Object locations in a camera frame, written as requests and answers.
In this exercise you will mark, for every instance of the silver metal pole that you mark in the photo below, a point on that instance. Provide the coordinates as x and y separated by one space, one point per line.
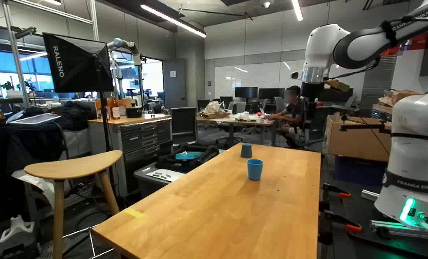
14 52

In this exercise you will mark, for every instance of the large cardboard box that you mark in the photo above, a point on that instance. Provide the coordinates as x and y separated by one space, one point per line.
357 141

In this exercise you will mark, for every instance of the blue plastic cup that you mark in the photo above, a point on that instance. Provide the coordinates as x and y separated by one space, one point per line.
254 170

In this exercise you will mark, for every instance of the white wall whiteboard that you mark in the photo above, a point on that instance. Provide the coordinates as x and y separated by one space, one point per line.
257 73

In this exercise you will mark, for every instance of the small blue cube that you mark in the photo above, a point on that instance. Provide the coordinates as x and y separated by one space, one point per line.
245 150

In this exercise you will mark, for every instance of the orange bottle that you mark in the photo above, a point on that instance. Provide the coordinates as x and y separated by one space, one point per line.
114 109

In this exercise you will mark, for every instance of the long ceiling light strip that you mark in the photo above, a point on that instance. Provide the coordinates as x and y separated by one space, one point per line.
172 20

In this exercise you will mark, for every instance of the dark blue storage bin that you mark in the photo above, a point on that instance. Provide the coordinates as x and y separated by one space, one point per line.
357 170

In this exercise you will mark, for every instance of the wooden stool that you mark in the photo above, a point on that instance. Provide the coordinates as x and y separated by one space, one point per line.
70 167

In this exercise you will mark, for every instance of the wooden work table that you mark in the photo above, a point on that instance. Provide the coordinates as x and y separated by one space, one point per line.
235 122

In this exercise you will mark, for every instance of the grey drawer cabinet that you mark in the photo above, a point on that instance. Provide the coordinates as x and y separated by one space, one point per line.
139 141

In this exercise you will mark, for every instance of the grey flat crate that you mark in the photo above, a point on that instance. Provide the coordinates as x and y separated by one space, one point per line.
158 175

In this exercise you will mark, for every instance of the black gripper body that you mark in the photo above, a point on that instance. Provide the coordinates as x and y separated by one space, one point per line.
313 89

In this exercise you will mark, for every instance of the grey door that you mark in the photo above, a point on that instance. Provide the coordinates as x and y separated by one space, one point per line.
173 82

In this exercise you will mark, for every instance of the cardboard scrap pile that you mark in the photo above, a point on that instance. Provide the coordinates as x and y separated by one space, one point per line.
395 98

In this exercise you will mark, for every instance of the short ceiling light strip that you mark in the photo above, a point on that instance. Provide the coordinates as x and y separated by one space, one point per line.
295 9

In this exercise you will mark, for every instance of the teal flat item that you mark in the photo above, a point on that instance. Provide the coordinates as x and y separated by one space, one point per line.
188 155

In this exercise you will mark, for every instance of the black computer monitor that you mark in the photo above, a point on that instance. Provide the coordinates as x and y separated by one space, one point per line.
245 92
271 92

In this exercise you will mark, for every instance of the black cloth covered table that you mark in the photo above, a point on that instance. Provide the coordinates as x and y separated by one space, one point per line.
27 148

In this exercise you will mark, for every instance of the white floor object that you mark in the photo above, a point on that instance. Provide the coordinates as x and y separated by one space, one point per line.
15 236

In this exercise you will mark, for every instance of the black softbox light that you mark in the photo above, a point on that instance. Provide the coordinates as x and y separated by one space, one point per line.
77 65

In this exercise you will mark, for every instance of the white cloth pile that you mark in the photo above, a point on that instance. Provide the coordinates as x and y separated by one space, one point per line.
214 109

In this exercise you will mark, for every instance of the yellow tape strip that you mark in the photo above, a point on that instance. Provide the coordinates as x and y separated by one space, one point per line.
133 213

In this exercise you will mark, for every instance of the seated person dark shirt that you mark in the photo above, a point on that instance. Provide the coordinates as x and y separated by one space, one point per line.
293 112

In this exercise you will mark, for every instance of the black office chair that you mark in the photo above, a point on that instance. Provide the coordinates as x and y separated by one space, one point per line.
182 124

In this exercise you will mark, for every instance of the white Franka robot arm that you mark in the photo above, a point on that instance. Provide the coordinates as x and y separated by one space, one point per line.
415 144

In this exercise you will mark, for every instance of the black light stand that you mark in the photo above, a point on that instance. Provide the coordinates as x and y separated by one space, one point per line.
103 119

